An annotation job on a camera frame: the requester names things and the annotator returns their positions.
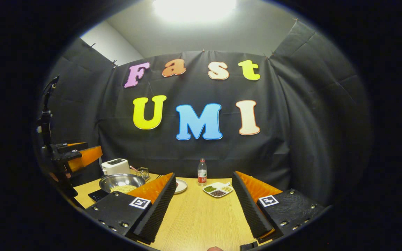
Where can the white round plate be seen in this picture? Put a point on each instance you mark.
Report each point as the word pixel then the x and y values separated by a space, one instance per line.
pixel 181 186

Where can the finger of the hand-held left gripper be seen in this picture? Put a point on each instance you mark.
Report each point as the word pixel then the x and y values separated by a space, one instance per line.
pixel 86 157
pixel 72 146

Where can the pile of yellow soybeans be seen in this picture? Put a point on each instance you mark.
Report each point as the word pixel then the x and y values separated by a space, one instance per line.
pixel 123 189

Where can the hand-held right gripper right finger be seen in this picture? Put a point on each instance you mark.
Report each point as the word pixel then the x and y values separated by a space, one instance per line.
pixel 248 209

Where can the white toaster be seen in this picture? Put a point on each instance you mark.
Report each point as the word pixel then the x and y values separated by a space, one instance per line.
pixel 115 167

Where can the black induction cooktop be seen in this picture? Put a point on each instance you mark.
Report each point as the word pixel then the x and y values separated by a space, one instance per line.
pixel 98 195

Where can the clear water bottle red label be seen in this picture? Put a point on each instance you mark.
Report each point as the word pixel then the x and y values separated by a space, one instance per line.
pixel 202 176

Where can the white divided dish of beans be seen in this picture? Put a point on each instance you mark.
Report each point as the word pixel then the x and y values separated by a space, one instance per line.
pixel 217 190

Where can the black backdrop cloth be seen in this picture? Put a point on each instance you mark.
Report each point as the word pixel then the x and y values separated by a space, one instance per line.
pixel 291 115

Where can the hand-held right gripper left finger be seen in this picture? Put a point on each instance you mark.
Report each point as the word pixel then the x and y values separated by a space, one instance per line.
pixel 157 211

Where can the ceiling light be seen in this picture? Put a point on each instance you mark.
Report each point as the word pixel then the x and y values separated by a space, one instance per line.
pixel 194 8

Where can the black tripod stand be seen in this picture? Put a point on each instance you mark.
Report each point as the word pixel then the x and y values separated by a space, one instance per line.
pixel 45 118

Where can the pink straw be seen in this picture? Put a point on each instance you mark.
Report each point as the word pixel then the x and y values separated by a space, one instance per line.
pixel 134 168

